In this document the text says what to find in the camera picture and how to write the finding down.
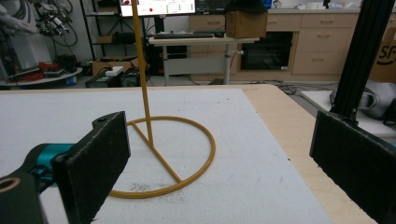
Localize lit computer monitor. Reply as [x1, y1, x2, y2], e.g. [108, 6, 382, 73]
[119, 0, 197, 18]

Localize black floor cables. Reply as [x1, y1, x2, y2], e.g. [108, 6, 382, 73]
[264, 79, 339, 96]

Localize small white box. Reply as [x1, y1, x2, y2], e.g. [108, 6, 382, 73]
[105, 65, 125, 77]

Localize white board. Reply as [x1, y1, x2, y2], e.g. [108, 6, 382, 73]
[300, 90, 396, 138]

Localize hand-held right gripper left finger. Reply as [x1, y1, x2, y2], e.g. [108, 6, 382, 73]
[50, 110, 132, 224]

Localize black shelf rack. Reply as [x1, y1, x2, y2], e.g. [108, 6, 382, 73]
[79, 0, 151, 62]

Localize yellow metal hanger stand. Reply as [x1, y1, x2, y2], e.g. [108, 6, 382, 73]
[108, 0, 217, 200]

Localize red cable bundle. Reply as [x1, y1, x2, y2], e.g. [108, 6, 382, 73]
[16, 61, 61, 82]

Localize black equipment case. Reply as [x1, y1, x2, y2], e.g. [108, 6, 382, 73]
[85, 69, 142, 89]

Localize white robot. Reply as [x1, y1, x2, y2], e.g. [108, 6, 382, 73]
[0, 0, 39, 35]

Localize round white table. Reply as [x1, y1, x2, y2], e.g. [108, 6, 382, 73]
[0, 66, 84, 88]

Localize black built-in appliance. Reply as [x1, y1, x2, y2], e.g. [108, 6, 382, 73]
[240, 31, 294, 71]

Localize black aluminium post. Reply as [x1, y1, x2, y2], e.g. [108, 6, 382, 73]
[330, 0, 396, 120]

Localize printed cardboard box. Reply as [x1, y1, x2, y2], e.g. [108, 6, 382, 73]
[368, 27, 396, 84]

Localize white table mat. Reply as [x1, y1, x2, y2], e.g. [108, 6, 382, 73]
[0, 88, 335, 224]

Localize dark computer monitor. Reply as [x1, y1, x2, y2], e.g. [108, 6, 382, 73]
[195, 0, 232, 14]

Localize grey and white headset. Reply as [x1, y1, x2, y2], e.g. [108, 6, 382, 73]
[357, 79, 396, 121]

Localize black keyboard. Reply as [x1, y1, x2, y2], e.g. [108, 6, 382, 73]
[153, 32, 217, 40]

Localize open cardboard box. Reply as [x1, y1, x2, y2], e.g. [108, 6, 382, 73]
[92, 56, 140, 77]

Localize light wooden desk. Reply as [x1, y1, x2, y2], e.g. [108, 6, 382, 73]
[148, 35, 261, 86]

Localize brown cardboard box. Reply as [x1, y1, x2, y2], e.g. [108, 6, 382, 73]
[225, 10, 269, 39]

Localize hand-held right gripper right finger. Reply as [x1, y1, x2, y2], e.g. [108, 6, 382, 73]
[309, 110, 396, 224]

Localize wooden drawer cabinet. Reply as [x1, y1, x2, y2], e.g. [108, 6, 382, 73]
[188, 8, 396, 82]

